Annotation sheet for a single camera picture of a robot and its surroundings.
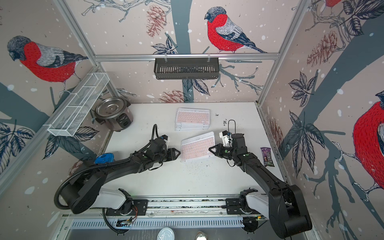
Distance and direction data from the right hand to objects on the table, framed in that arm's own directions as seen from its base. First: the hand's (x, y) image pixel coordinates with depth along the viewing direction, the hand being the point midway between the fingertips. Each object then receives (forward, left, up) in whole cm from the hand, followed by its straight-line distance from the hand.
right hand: (210, 147), depth 83 cm
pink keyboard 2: (+29, +12, -7) cm, 32 cm away
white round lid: (-39, +19, -5) cm, 44 cm away
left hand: (-1, +17, -5) cm, 18 cm away
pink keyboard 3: (+22, +13, -11) cm, 28 cm away
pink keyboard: (+3, +8, -5) cm, 9 cm away
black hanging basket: (+54, +18, +16) cm, 59 cm away
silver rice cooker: (+19, +61, +6) cm, 64 cm away
